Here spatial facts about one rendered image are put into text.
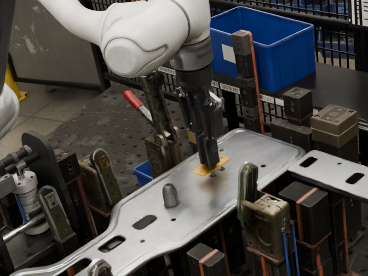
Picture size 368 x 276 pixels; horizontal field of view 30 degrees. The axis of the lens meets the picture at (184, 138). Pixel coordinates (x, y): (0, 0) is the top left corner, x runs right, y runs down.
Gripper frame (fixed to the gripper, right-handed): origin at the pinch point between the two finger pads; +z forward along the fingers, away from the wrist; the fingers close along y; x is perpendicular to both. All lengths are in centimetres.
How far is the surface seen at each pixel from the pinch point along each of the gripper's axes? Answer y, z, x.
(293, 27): -16, -7, 50
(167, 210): 1.4, 6.8, -14.8
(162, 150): -13.2, 3.2, -2.3
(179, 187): -2.8, 6.8, -7.4
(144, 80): -15.5, -13.8, -1.6
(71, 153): -18.1, -5.1, -22.5
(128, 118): -91, 37, 42
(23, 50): -285, 70, 103
